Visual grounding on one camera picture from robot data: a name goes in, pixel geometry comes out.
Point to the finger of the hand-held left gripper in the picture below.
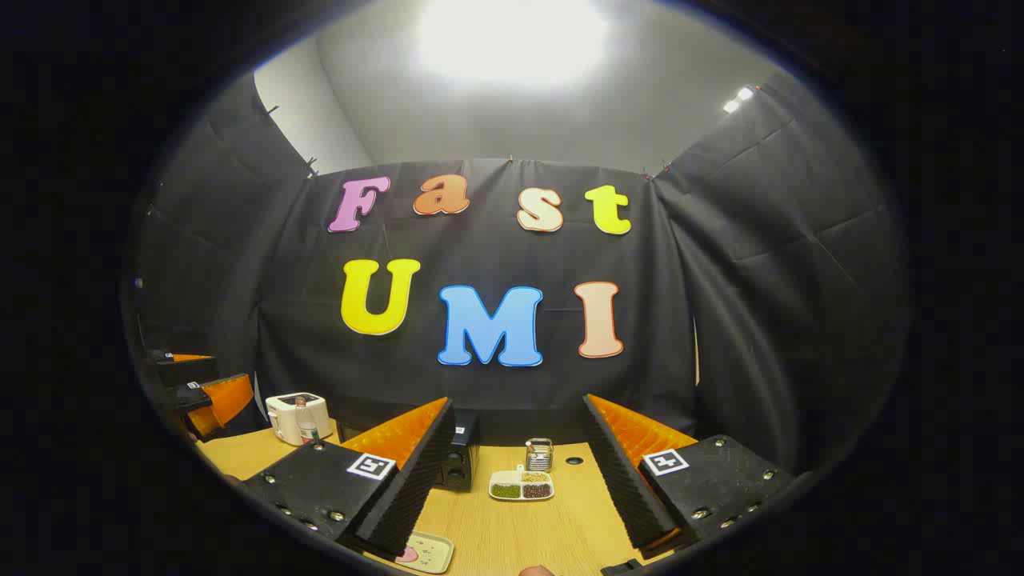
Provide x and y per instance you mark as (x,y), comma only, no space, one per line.
(184,370)
(228,398)

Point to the black electric oven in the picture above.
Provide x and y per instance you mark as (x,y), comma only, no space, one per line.
(462,456)

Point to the white divided plate with beans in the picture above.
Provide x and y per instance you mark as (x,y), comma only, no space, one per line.
(522,486)

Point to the white toaster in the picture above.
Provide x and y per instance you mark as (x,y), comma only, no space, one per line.
(288,416)

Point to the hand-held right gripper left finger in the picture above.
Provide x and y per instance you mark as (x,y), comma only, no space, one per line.
(416,472)

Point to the pink round food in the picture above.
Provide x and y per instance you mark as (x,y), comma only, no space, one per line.
(408,554)

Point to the beige food tray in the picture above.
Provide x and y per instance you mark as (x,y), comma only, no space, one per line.
(436,554)

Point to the black backdrop cloth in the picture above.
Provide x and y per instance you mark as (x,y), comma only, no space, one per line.
(496,264)

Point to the clear plastic bottle red label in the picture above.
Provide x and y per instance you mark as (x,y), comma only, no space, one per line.
(306,424)

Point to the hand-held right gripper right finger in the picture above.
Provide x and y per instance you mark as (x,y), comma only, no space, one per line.
(620,472)

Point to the ceiling light panel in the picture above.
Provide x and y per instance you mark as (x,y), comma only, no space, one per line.
(512,36)

